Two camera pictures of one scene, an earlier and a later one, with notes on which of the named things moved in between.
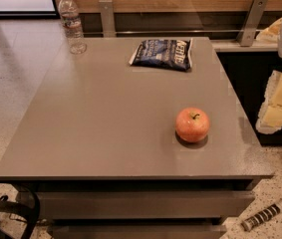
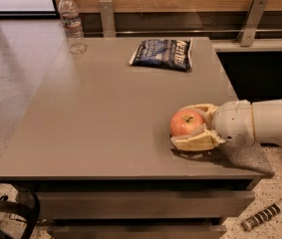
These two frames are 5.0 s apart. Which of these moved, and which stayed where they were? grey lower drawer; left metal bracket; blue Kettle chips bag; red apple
Moved: red apple
Stayed: grey lower drawer; blue Kettle chips bag; left metal bracket
